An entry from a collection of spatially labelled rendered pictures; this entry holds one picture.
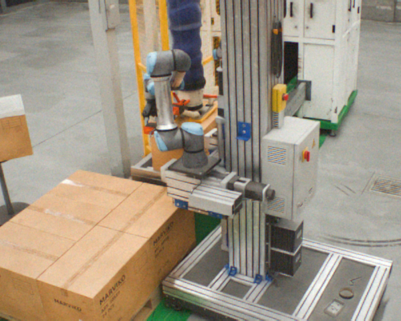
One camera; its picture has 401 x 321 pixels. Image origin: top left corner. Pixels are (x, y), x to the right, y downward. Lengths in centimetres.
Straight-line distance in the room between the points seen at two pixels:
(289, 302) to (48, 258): 146
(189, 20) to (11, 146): 176
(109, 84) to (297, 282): 241
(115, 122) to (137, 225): 163
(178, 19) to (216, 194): 133
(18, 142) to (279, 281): 230
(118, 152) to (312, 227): 190
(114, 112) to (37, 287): 212
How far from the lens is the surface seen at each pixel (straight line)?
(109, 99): 473
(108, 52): 458
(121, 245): 320
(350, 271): 350
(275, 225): 314
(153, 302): 349
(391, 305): 362
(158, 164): 382
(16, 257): 330
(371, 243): 414
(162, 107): 278
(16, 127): 429
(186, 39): 362
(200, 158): 289
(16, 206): 492
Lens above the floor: 237
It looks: 27 degrees down
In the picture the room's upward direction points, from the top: 3 degrees counter-clockwise
